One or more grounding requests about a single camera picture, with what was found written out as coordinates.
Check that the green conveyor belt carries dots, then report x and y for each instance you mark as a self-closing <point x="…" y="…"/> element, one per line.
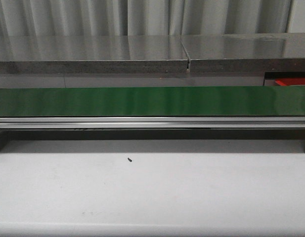
<point x="151" y="113"/>

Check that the grey stone counter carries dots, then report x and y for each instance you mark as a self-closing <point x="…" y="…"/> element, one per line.
<point x="150" y="61"/>

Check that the white curtain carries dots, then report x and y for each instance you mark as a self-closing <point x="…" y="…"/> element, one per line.
<point x="149" y="17"/>

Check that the red plastic tray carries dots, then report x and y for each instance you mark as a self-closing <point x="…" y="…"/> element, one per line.
<point x="290" y="81"/>

